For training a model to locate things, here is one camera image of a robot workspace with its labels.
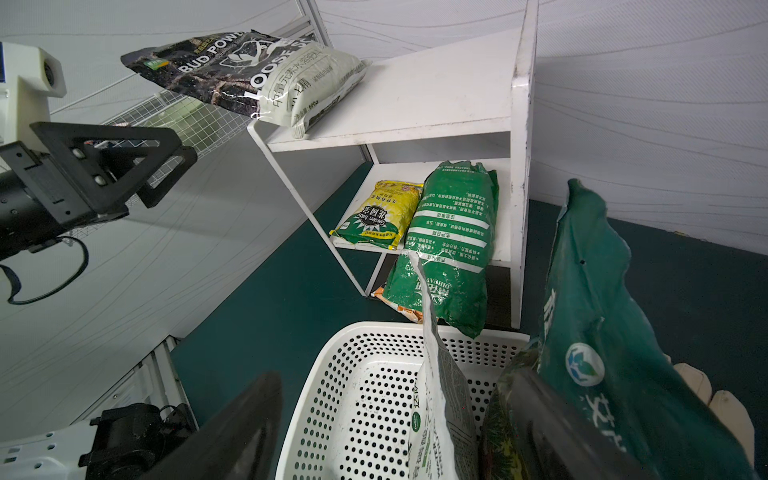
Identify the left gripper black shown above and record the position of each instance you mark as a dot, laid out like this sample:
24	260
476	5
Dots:
106	166

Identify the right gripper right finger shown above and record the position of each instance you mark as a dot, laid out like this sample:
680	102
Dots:
554	441

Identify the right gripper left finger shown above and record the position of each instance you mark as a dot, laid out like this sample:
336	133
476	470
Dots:
238	443

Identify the dark green fertilizer bag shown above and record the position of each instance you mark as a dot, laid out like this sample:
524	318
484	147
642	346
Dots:
598	351

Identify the white perforated plastic basket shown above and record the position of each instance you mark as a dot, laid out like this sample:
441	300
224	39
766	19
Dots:
353	418

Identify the white green fertilizer bag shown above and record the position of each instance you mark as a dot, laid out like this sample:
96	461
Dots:
442	440

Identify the orange white small bag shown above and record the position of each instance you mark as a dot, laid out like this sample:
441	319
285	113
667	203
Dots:
411	314

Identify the black white soil bag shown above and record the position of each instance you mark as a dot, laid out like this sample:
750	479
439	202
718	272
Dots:
290	83

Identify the green white-striped fertilizer bag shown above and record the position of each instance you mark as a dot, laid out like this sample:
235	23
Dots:
453	232

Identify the yellow green seed bag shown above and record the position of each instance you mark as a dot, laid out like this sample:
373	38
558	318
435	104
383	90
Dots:
384	217

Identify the light green bowl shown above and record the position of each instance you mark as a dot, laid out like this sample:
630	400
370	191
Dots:
196	124

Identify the beige work glove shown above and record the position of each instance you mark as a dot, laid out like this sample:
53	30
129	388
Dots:
729	410

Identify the dark green table mat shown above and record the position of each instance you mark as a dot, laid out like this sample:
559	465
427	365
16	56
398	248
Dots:
706	302

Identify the white wire wall basket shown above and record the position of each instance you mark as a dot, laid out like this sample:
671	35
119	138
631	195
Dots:
191	186

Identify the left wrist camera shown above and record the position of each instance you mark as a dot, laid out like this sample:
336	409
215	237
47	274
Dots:
29	77

